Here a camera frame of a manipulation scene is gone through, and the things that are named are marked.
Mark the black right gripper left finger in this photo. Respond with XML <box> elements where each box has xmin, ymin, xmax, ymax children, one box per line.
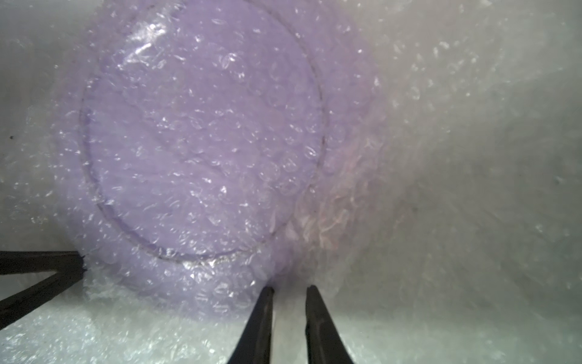
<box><xmin>227</xmin><ymin>287</ymin><xmax>274</xmax><ymax>364</ymax></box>

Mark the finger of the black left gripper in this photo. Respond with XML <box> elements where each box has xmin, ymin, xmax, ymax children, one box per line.
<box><xmin>1</xmin><ymin>251</ymin><xmax>85</xmax><ymax>329</ymax></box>

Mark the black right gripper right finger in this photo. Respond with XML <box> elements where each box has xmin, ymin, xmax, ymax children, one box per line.
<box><xmin>306</xmin><ymin>285</ymin><xmax>354</xmax><ymax>364</ymax></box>

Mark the purple plate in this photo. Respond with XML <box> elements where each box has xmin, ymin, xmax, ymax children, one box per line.
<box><xmin>54</xmin><ymin>1</ymin><xmax>383</xmax><ymax>317</ymax></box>

